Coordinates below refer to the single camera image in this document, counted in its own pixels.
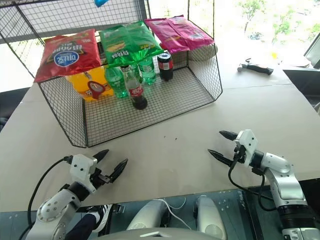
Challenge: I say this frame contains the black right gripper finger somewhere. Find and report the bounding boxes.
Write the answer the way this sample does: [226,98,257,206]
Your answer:
[207,148,235,168]
[218,130,239,142]

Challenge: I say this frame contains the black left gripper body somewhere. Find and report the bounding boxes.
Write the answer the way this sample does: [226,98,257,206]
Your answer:
[88,167,113,190]

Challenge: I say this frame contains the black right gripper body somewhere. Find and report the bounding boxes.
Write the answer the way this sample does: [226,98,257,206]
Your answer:
[232,145,247,165]

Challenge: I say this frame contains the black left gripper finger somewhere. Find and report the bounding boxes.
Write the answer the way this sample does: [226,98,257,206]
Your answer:
[92,149,110,165]
[109,158,129,184]

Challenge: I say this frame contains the glass cola bottle red label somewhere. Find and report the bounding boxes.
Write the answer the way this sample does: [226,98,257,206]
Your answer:
[120,64,149,111]

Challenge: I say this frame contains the dark plastic cola bottle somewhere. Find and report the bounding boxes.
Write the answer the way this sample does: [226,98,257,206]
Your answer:
[156,52,174,82]

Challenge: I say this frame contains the black shoe white stripes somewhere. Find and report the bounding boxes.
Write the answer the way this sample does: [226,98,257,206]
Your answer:
[85,203,114,234]

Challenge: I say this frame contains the grey robot leg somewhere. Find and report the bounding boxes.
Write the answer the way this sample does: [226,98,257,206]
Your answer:
[194,194,229,240]
[125,199,171,231]

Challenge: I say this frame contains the navy trouser leg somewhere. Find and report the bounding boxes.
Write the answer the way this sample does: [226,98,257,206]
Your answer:
[63,213,99,240]

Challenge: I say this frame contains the black claw hammer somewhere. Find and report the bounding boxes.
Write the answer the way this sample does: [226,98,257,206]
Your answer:
[237,58,274,76]

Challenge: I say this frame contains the yellow snack bag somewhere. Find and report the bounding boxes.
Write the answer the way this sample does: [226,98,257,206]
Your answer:
[65,65,115,102]

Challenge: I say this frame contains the grey robot torso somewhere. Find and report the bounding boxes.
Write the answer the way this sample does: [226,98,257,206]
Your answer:
[99,226,227,240]

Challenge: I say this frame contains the red chip bag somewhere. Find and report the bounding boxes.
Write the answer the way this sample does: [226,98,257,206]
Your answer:
[33,28,102,84]

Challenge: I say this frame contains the pink snack bag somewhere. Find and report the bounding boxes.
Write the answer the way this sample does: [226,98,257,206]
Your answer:
[144,17,191,54]
[166,14,216,49]

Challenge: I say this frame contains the green chip bag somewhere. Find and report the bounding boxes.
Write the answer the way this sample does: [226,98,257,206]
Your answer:
[98,20,165,69]

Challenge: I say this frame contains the dark monitor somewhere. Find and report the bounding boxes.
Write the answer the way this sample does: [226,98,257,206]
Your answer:
[303,31,320,69]

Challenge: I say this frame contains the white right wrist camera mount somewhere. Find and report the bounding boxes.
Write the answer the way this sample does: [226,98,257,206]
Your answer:
[234,129,259,168]

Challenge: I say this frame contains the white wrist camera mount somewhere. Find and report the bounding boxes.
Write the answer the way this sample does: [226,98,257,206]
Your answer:
[69,154,99,195]
[234,129,259,168]

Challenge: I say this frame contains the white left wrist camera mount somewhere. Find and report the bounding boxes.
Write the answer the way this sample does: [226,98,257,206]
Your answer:
[69,154,99,195]

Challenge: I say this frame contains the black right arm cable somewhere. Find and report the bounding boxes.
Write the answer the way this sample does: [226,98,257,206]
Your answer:
[227,157,274,201]

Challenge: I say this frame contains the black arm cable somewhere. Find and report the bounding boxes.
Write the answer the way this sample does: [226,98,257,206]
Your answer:
[26,155,74,227]
[227,157,274,201]

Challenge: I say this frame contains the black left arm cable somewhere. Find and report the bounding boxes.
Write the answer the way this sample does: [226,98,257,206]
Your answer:
[26,155,74,227]

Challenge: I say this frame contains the black wire mesh rack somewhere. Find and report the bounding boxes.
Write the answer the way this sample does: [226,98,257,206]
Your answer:
[0,0,224,148]

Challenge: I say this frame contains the thin white cable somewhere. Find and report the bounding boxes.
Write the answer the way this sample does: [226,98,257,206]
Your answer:
[151,196,199,231]

